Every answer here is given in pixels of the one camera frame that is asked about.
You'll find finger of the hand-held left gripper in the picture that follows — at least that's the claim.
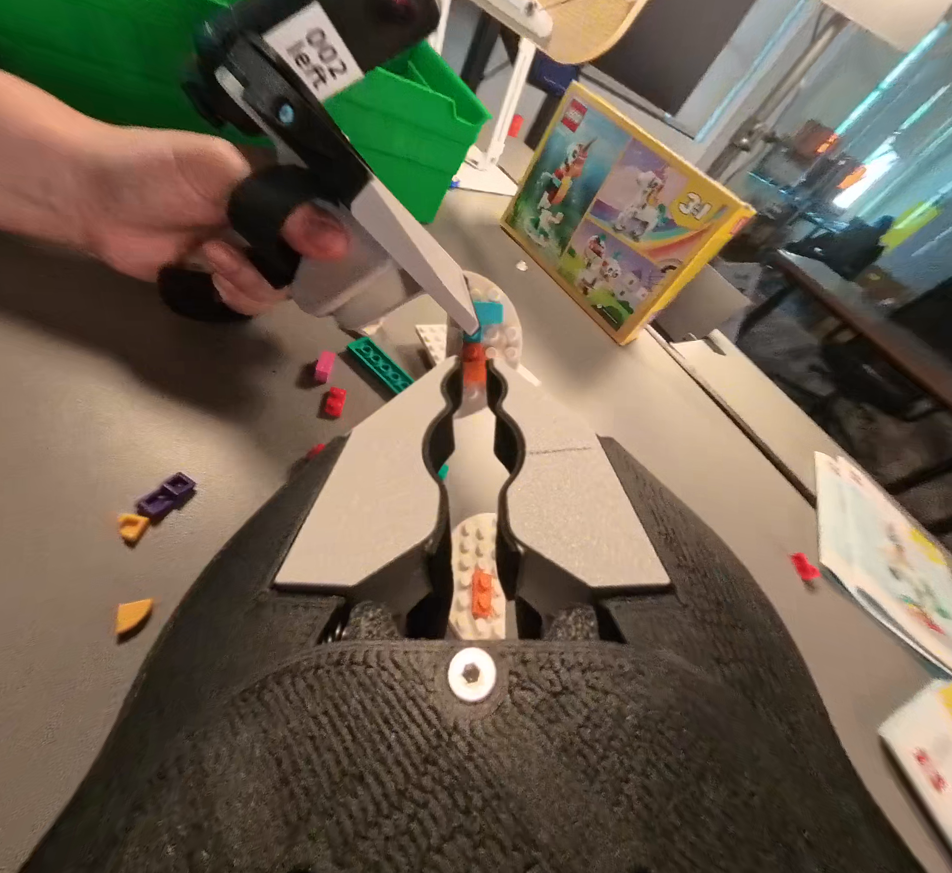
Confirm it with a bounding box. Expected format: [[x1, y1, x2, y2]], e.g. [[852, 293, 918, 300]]
[[347, 177, 483, 334]]

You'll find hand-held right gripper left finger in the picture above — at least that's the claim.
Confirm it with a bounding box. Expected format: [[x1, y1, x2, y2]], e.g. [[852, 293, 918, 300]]
[[273, 358, 456, 638]]

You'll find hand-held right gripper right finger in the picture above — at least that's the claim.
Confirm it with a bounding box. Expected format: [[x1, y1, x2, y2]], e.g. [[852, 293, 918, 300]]
[[487, 361, 674, 638]]

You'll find yellow toy brick set box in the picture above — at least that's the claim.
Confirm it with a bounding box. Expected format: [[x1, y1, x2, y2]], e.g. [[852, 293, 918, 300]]
[[500, 80, 758, 346]]

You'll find person's left hand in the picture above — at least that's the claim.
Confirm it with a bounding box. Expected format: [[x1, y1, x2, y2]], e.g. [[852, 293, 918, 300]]
[[43, 86, 352, 317]]

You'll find white wedge toy plate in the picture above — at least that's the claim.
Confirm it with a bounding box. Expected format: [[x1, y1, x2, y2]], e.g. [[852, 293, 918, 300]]
[[414, 322, 452, 370]]

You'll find green long toy plate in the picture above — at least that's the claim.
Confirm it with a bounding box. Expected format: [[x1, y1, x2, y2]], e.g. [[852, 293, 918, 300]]
[[347, 336, 415, 395]]

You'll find purple toy plate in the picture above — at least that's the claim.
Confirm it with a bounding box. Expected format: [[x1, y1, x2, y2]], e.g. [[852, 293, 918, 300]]
[[135, 472, 197, 521]]

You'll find grey chair back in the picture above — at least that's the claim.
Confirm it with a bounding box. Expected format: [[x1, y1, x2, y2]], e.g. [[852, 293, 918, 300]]
[[653, 264, 754, 344]]

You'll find large black screen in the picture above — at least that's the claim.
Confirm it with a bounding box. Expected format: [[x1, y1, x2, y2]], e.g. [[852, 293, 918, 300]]
[[588, 0, 815, 121]]

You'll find dark wooden table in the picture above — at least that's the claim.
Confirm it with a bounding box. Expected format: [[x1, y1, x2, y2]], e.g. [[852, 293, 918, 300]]
[[770, 248, 952, 405]]

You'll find black office chair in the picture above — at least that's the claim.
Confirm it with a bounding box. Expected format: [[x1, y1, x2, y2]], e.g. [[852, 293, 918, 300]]
[[788, 214, 897, 282]]

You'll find black tripod pole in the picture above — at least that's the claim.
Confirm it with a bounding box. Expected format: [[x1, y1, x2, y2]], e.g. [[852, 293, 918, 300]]
[[710, 0, 852, 167]]

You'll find metal shelf rack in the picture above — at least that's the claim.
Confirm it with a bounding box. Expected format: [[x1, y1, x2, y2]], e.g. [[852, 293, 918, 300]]
[[744, 118, 871, 219]]

